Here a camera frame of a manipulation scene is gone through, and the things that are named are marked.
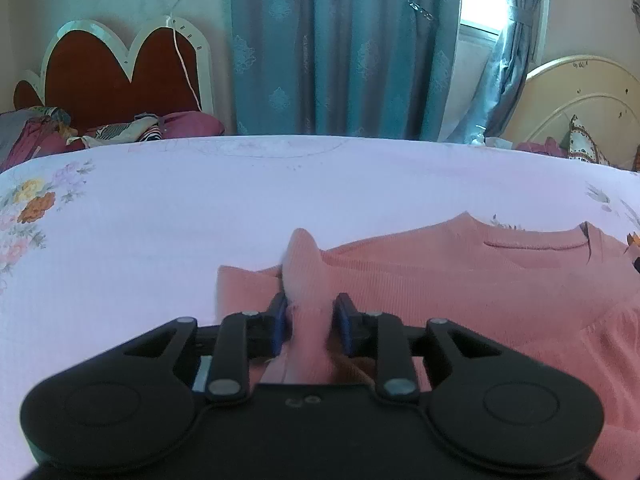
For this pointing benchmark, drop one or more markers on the pile of mixed clothes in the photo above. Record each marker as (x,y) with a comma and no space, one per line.
(30,132)

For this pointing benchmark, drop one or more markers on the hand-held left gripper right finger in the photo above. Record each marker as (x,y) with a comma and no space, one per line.
(345,330)

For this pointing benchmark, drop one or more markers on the floral white bed sheet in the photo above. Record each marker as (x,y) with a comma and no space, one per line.
(150,220)

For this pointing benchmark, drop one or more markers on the maroon pillow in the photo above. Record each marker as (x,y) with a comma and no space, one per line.
(192,124)

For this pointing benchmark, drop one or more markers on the pink long-sleeved sweater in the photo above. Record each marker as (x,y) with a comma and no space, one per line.
(450,285)

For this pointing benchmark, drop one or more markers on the blue curtain tieback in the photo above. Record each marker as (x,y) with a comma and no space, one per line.
(524,14)

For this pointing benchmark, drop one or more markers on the white crumpled cloth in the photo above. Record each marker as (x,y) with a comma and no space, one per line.
(492,140)

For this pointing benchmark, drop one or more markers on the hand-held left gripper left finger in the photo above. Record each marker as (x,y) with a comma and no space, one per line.
(279,325)

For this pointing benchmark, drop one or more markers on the tied blue curtain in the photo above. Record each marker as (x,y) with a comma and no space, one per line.
(520,50)

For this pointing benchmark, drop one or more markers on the cream rounded headboard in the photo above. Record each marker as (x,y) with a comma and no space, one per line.
(565,90)

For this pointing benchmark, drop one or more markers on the red heart-shaped headboard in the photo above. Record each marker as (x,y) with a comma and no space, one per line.
(100,80)

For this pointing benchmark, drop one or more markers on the maroon bed cover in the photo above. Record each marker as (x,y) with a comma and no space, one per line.
(542,146)

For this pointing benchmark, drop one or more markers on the patterned cushion with white trim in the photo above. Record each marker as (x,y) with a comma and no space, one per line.
(586,141)

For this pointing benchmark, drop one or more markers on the striped patterned cloth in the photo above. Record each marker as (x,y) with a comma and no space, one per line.
(117,131)

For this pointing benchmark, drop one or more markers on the wide blue patterned curtain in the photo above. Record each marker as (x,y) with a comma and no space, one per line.
(340,45)

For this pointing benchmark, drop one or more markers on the metal curtain clip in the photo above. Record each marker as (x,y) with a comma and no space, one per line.
(420,8)

